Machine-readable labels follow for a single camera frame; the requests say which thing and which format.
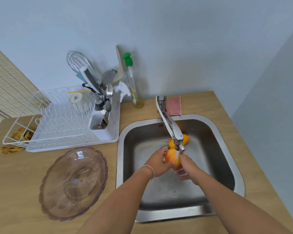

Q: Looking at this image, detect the person's right hand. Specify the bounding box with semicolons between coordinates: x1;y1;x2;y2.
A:
176;153;205;186

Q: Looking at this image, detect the person's left hand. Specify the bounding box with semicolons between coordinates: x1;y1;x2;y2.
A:
143;148;175;178

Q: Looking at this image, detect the red yellow apple fruit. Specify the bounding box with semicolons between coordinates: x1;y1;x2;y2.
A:
165;148;182;171

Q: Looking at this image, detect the orange mango fruit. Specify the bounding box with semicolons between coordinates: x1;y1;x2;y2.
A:
168;134;190;149

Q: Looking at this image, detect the white dish rack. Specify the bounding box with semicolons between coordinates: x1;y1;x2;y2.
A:
2;85;121;153

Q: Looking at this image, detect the person's right forearm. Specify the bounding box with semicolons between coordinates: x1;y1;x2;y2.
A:
196;172;293;234

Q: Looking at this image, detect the person's left forearm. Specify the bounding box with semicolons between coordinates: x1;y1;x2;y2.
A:
77;167;155;234

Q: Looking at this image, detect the stainless steel sink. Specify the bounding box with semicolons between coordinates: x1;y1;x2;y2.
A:
116;114;245;223

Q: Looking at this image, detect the chrome faucet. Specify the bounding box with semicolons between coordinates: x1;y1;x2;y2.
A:
156;95;186;152

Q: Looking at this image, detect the pink sponge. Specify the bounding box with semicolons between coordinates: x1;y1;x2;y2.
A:
166;96;182;117

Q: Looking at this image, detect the white plastic cutlery holder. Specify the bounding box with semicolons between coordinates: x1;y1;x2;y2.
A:
89;112;114;142

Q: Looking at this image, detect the green capped dish soap bottle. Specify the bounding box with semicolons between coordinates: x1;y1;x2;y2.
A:
122;52;145;109

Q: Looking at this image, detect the white spray bottle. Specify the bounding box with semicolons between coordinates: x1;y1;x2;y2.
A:
113;81;132;103

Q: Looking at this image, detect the grey metal ladle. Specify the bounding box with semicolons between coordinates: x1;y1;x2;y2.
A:
100;69;118;85

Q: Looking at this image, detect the beige spatula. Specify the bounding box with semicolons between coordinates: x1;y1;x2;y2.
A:
112;45;124;84

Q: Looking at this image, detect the round white disc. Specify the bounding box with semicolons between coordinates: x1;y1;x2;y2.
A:
69;93;83;104

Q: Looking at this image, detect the yellow cloth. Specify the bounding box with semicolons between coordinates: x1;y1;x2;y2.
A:
1;126;37;155

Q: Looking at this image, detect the woven rattan folding screen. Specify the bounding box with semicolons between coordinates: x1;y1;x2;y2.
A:
0;41;50;137

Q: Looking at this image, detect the thin wrist bracelet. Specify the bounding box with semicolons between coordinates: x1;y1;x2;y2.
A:
139;164;156;179

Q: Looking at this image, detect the black handled utensil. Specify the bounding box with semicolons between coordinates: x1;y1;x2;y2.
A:
82;83;99;94

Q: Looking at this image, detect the white grey handled utensil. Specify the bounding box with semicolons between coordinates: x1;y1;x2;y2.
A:
79;66;101;94

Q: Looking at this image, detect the metal wire whisk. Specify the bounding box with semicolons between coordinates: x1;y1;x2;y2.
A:
66;51;101;87

